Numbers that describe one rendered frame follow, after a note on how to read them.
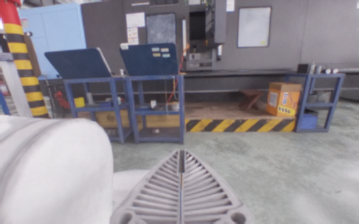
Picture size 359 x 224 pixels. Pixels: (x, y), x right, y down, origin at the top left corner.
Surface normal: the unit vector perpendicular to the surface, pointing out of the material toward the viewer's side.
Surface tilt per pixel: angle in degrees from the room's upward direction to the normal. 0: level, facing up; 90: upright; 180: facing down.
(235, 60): 87
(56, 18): 87
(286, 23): 87
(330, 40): 87
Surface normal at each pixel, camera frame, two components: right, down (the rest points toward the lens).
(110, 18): -0.08, 0.23
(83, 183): 1.00, -0.03
